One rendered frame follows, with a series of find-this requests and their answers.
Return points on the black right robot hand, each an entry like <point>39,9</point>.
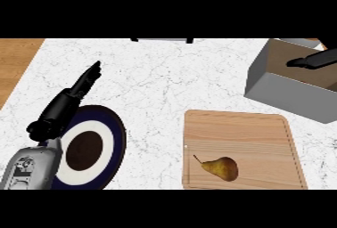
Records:
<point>318,59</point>

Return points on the grey cardboard box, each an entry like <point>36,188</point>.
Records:
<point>290,95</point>

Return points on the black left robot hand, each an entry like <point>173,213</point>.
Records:
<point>61,108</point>

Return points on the wooden cutting board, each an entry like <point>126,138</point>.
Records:
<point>255,139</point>

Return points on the dark blue and white plate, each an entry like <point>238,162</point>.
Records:
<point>110,133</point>

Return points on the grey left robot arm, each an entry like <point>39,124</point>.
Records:
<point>34,169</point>

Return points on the yellow-brown pear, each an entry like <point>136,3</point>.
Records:
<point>224,168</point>

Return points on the black and grey appliance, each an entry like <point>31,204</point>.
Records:
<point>162,39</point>

